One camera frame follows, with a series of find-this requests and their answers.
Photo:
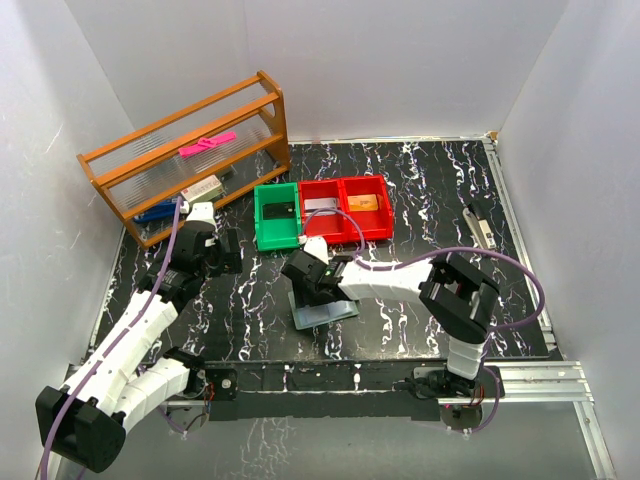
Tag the right red plastic bin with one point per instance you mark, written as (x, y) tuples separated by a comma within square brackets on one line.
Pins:
[(377, 225)]

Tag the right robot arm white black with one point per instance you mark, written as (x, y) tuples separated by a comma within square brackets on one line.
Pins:
[(457, 294)]

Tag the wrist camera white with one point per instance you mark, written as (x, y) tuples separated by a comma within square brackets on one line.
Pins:
[(199, 215), (317, 247)]

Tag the blue stapler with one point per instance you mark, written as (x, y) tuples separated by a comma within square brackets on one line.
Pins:
[(159, 211)]

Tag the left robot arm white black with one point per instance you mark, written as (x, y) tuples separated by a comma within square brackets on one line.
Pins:
[(88, 418)]

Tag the wooden shelf rack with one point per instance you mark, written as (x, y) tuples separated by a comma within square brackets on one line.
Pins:
[(144, 168)]

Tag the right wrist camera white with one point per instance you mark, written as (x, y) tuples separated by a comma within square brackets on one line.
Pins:
[(317, 247)]

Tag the black card in bin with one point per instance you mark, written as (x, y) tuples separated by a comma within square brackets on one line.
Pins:
[(278, 210)]

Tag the green card holder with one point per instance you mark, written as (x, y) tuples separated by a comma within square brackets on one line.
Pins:
[(307, 317)]

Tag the white red box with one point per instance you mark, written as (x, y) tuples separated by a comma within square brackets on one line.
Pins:
[(204, 190)]

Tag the middle red plastic bin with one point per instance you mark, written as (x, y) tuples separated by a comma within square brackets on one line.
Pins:
[(328, 224)]

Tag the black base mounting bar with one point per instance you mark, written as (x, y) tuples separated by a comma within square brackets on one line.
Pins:
[(329, 388)]

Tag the black grey stapler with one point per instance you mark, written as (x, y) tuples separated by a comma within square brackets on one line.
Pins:
[(478, 223)]

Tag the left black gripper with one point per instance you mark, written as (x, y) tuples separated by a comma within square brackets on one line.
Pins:
[(227, 262)]

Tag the orange card in bin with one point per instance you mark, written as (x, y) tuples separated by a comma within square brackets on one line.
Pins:
[(364, 202)]

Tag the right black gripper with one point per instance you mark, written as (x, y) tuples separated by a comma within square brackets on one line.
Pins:
[(304, 299)]

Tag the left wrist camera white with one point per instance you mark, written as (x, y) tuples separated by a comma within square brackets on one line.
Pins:
[(199, 215)]

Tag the pink plastic clip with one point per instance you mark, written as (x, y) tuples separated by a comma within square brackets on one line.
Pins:
[(207, 143)]

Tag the red plastic bin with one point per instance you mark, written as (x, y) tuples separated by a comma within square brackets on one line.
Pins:
[(328, 224), (377, 225)]

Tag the white striped credit card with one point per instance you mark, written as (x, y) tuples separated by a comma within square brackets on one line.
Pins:
[(313, 204)]

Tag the green plastic bin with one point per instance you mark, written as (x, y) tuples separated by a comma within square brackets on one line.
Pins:
[(276, 234)]

